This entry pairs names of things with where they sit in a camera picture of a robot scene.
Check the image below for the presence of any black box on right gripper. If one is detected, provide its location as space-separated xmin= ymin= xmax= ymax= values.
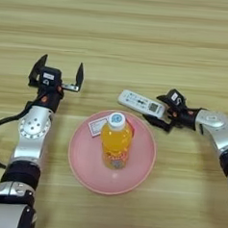
xmin=164 ymin=88 xmax=189 ymax=113

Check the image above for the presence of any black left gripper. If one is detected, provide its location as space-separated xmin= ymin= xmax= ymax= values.
xmin=25 ymin=52 xmax=86 ymax=115

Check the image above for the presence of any orange juice bottle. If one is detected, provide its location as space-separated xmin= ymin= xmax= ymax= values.
xmin=97 ymin=111 xmax=136 ymax=172

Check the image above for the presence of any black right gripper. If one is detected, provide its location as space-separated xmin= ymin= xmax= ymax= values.
xmin=140 ymin=92 xmax=206 ymax=137

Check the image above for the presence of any small red white card box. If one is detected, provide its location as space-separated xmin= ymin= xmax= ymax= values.
xmin=87 ymin=114 xmax=110 ymax=139

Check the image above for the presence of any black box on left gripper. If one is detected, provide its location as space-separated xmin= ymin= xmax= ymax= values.
xmin=37 ymin=65 xmax=63 ymax=89

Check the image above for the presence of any pink round plate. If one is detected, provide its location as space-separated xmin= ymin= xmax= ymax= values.
xmin=64 ymin=106 xmax=161 ymax=199

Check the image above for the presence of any white remote control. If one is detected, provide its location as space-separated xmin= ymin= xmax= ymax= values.
xmin=115 ymin=89 xmax=168 ymax=119

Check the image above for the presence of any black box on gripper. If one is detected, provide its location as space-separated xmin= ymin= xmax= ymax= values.
xmin=164 ymin=88 xmax=189 ymax=113
xmin=37 ymin=65 xmax=63 ymax=89

